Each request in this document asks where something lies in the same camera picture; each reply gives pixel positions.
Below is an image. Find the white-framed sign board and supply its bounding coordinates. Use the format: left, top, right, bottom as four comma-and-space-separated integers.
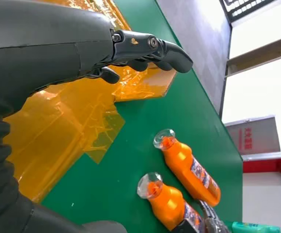
224, 115, 281, 157

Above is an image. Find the yellow transparent film sheet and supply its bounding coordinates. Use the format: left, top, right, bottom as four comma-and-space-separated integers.
3, 0, 178, 204

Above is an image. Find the wooden beam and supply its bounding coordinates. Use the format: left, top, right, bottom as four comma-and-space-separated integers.
225, 33, 281, 78

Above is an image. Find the black wire grille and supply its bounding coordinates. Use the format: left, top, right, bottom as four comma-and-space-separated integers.
219, 0, 276, 23

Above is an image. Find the orange bottle with clear cap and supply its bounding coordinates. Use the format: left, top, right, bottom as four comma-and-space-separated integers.
137, 172, 205, 233
153, 129, 221, 207

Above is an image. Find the green table mat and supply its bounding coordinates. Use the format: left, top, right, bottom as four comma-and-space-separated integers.
42, 0, 243, 233

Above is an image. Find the teal plastic bottle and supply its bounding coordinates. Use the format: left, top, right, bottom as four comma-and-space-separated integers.
224, 221, 281, 233

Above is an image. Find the red sign base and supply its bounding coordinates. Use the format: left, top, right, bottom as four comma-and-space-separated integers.
242, 151, 281, 176

